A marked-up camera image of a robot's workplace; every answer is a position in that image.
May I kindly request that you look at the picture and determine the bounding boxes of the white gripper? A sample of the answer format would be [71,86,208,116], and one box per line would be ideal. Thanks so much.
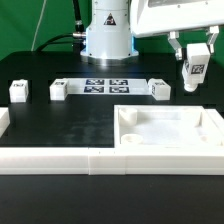
[130,0,224,61]

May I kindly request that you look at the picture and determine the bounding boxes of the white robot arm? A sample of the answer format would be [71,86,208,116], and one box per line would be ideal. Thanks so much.
[81,0,224,63]

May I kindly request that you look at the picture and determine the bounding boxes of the white U-shaped fence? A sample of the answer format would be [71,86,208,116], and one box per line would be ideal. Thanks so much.
[0,109,224,175]

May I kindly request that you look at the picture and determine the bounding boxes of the AprilTag marker sheet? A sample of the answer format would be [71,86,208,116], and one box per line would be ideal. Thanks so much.
[68,78,149,95]

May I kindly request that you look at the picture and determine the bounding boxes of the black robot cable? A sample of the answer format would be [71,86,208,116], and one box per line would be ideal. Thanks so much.
[72,0,84,51]

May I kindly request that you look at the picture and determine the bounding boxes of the black table cable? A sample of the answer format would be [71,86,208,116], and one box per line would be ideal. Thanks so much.
[35,32,84,53]

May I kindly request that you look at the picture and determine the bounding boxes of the white thin cable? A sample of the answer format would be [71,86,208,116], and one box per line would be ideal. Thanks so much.
[31,0,48,52]

